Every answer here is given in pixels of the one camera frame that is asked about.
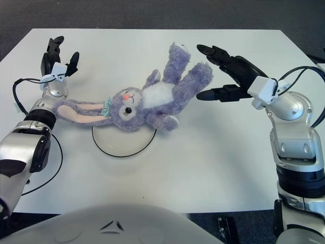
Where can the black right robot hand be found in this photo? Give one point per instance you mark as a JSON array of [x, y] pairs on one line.
[[241, 71]]

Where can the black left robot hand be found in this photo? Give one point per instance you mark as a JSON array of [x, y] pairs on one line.
[[47, 61]]

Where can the purple plush bunny doll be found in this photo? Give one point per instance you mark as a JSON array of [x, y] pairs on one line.
[[157, 96]]

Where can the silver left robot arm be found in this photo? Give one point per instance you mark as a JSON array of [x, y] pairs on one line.
[[25, 142]]

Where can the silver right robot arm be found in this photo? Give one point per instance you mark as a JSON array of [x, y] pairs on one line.
[[294, 132]]

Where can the white plate black rim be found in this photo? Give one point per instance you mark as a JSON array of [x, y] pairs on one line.
[[122, 145]]

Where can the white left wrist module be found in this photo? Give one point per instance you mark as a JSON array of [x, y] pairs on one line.
[[59, 69]]

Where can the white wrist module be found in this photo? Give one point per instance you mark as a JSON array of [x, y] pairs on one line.
[[261, 89], [59, 69]]

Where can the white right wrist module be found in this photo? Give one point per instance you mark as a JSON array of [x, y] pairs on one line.
[[261, 89]]

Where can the white tape tag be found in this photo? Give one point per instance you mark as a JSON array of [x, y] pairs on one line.
[[17, 107]]

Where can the white furniture edge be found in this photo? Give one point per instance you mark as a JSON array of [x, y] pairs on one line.
[[321, 69]]

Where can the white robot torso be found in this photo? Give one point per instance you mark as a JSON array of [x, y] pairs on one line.
[[114, 223]]

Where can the black bracket under table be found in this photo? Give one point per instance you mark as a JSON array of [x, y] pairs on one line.
[[226, 228]]

